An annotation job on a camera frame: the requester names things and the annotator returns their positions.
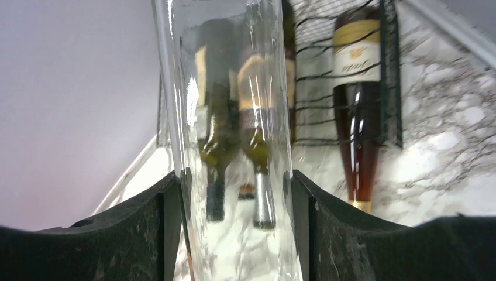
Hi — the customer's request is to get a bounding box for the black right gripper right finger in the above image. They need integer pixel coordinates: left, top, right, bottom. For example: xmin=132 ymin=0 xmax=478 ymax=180
xmin=291 ymin=170 xmax=495 ymax=280

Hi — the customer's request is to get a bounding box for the green bottle black cap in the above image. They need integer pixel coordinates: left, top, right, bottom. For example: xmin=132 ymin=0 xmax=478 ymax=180
xmin=194 ymin=19 xmax=235 ymax=222

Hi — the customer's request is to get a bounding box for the clear glass bottle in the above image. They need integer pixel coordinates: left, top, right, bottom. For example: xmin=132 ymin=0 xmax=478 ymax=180
xmin=152 ymin=1 xmax=301 ymax=280

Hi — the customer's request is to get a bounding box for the green bottle brown label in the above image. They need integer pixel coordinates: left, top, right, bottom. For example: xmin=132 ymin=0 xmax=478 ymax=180
xmin=237 ymin=54 xmax=276 ymax=230

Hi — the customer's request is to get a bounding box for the amber bottle gold cap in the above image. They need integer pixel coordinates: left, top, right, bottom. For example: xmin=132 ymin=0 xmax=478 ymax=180
xmin=333 ymin=6 xmax=381 ymax=213

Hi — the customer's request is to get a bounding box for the black wire wine rack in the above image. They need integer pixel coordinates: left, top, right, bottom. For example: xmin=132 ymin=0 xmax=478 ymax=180
xmin=156 ymin=0 xmax=404 ymax=148

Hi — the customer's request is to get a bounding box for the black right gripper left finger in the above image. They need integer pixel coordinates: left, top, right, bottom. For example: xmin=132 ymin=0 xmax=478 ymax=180
xmin=1 ymin=173 xmax=182 ymax=280

